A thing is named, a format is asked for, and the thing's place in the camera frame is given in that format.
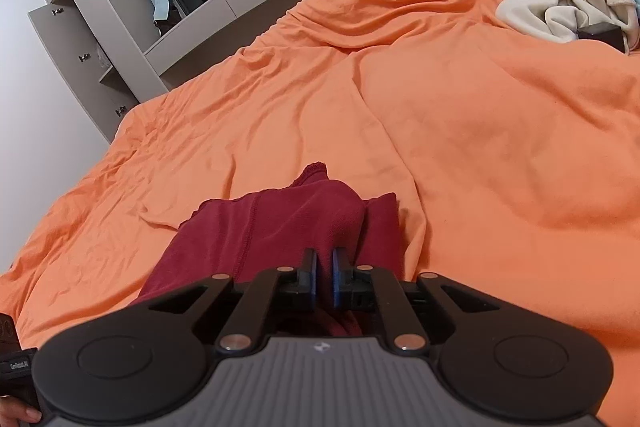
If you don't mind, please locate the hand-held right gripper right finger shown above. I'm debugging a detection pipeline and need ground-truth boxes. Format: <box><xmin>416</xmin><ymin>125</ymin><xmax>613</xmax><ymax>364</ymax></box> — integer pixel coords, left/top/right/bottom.
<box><xmin>331</xmin><ymin>247</ymin><xmax>502</xmax><ymax>353</ymax></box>

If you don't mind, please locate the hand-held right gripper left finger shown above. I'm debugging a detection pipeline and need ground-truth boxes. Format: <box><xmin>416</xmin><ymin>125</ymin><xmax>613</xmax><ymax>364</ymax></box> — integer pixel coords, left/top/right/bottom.
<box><xmin>134</xmin><ymin>248</ymin><xmax>319</xmax><ymax>354</ymax></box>

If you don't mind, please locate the person's left hand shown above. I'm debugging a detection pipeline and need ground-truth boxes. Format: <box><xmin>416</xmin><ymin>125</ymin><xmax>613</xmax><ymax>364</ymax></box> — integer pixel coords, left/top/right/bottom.
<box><xmin>0</xmin><ymin>394</ymin><xmax>44</xmax><ymax>427</ymax></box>

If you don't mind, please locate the dark red shirt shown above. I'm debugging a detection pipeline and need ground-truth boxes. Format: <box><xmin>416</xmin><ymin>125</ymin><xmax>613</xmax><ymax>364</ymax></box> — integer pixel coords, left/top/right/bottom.
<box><xmin>134</xmin><ymin>162</ymin><xmax>405</xmax><ymax>338</ymax></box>

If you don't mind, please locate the orange bed sheet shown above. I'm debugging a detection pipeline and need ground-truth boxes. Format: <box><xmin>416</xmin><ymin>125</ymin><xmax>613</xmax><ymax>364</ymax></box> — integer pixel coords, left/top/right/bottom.
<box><xmin>0</xmin><ymin>0</ymin><xmax>640</xmax><ymax>427</ymax></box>

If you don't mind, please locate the dark object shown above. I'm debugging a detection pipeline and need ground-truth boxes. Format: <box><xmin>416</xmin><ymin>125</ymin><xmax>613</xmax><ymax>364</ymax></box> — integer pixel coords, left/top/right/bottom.
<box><xmin>576</xmin><ymin>26</ymin><xmax>629</xmax><ymax>54</ymax></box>

